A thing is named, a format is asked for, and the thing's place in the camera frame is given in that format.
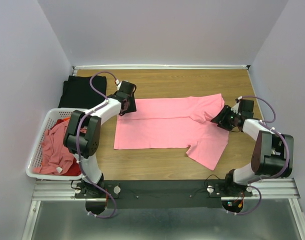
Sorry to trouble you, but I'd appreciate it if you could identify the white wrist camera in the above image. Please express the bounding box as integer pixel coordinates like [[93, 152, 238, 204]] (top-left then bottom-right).
[[232, 96, 243, 113], [114, 79, 128, 88]]

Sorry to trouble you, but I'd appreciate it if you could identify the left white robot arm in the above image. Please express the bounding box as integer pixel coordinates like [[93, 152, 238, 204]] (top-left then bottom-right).
[[63, 81, 137, 198]]

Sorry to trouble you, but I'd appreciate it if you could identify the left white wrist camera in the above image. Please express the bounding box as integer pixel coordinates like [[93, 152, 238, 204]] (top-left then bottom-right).
[[114, 79, 128, 88]]

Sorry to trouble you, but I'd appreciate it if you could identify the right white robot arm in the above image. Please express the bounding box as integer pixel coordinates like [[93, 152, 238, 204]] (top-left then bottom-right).
[[211, 96, 294, 196]]

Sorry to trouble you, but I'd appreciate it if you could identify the salmon t shirt in basket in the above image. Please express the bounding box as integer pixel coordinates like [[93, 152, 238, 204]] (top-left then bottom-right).
[[33, 119, 81, 177]]

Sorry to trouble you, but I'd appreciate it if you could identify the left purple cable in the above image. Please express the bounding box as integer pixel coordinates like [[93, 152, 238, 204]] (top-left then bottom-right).
[[76, 71, 121, 220]]

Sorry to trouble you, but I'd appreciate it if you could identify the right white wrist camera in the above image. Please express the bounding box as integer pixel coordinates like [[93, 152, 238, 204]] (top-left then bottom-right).
[[232, 96, 243, 113]]

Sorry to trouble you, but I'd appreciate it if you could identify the pink t shirt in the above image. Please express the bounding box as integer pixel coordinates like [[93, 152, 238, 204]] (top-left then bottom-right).
[[114, 93, 229, 171]]

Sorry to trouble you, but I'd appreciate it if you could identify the aluminium frame rail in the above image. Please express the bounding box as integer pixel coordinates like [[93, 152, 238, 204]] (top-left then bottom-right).
[[73, 64, 250, 71]]

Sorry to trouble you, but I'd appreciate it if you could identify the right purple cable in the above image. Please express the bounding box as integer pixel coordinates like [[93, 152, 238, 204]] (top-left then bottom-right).
[[226, 95, 291, 216]]

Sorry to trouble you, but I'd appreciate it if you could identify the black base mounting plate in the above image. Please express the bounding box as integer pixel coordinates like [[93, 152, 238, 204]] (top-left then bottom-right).
[[74, 179, 253, 209]]

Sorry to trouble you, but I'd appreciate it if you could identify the folded black t shirt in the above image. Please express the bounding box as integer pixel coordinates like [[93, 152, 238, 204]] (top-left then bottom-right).
[[58, 75, 105, 109]]

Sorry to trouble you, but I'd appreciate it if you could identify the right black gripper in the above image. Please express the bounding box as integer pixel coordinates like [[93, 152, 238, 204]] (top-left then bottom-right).
[[210, 104, 240, 132]]

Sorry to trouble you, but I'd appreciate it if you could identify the white plastic laundry basket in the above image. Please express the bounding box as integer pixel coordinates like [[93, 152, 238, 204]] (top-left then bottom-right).
[[26, 108, 84, 181]]

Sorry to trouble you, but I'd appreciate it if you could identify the purple cable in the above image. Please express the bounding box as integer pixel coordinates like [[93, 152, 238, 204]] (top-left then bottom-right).
[[226, 95, 291, 216], [76, 71, 121, 220]]

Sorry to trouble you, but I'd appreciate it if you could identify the red t shirt in basket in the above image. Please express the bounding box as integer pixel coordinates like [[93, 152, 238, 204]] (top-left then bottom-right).
[[51, 117, 81, 176]]

